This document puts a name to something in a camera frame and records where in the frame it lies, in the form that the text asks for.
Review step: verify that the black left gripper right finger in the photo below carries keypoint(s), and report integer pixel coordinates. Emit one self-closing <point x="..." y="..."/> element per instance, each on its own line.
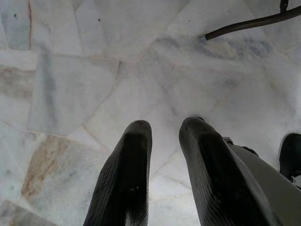
<point x="211" y="176"/>

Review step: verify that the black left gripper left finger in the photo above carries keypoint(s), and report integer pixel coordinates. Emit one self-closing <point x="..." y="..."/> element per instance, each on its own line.
<point x="131" y="176"/>

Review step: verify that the dark metal table leg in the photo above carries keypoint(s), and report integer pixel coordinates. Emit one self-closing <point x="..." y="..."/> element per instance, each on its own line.
<point x="247" y="23"/>

